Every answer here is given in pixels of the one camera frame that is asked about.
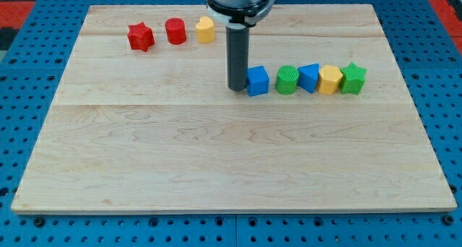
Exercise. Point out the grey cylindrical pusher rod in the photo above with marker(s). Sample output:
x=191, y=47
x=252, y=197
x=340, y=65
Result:
x=237, y=41

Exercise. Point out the yellow heart block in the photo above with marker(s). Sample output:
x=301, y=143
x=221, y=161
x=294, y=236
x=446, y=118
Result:
x=205, y=32

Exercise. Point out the blue cube block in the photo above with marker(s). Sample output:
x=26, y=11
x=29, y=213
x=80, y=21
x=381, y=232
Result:
x=258, y=81

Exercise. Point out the red cylinder block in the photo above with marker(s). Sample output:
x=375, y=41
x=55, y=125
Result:
x=176, y=31

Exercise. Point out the green cylinder block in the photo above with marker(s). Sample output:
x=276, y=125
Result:
x=286, y=80

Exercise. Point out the blue triangle block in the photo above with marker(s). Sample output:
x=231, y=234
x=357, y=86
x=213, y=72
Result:
x=308, y=77

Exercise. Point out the red star block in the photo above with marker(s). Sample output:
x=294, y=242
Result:
x=140, y=37

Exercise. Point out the yellow hexagon block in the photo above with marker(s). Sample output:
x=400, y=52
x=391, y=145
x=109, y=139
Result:
x=329, y=78

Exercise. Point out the green star block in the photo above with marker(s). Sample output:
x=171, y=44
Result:
x=353, y=79

